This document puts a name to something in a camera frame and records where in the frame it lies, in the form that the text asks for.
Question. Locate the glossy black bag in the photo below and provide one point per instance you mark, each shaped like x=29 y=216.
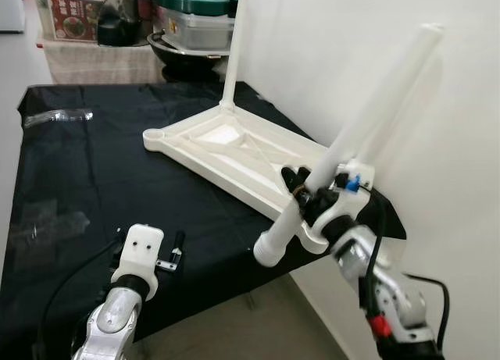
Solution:
x=121 y=16

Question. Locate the orange lidded storage box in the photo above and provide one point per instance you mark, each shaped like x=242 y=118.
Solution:
x=74 y=16

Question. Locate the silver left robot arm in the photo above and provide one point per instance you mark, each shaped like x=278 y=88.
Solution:
x=109 y=321

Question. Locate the beige cloth covered bench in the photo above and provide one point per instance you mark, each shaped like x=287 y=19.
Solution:
x=101 y=63

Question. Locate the white cabinet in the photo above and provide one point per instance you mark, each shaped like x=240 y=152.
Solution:
x=9 y=8

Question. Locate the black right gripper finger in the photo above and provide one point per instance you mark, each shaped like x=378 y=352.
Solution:
x=293 y=180

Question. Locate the black tablecloth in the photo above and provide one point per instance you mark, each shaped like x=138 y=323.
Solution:
x=94 y=180

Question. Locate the clear tape patch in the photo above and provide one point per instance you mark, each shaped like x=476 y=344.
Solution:
x=58 y=116
x=47 y=219

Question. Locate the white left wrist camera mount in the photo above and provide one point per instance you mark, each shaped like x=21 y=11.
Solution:
x=141 y=251

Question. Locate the white plastic table leg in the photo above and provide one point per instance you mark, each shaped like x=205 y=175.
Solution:
x=233 y=48
x=373 y=145
x=375 y=110

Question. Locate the white plastic table top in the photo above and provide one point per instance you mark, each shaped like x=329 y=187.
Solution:
x=226 y=141

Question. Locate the green pot with lid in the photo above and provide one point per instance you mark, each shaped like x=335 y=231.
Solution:
x=191 y=1

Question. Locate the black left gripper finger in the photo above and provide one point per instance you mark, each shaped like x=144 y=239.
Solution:
x=178 y=243
x=119 y=233

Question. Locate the black wok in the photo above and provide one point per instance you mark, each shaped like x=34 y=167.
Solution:
x=183 y=59

